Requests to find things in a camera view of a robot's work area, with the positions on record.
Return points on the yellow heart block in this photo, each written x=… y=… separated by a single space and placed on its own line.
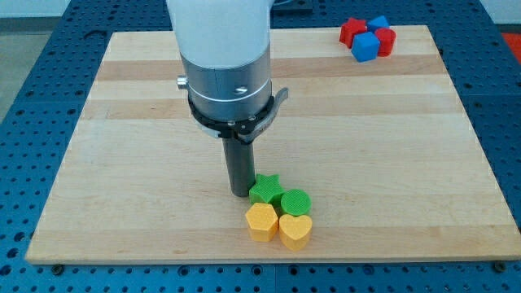
x=295 y=231

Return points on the yellow hexagon block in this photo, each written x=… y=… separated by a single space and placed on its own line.
x=262 y=222

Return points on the red star block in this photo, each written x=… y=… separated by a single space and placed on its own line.
x=350 y=29

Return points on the red cylinder block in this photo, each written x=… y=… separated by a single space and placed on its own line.
x=387 y=39

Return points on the green star block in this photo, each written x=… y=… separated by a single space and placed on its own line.
x=267 y=189

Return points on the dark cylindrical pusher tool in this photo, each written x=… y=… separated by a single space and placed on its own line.
x=239 y=159

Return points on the green cylinder block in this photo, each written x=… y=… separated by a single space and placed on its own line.
x=296 y=202

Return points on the wooden board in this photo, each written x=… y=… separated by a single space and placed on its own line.
x=385 y=150

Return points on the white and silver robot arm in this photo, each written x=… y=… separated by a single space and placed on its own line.
x=225 y=48

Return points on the blue block behind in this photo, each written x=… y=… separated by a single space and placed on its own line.
x=377 y=23

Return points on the blue cube block front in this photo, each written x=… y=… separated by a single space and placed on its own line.
x=365 y=47

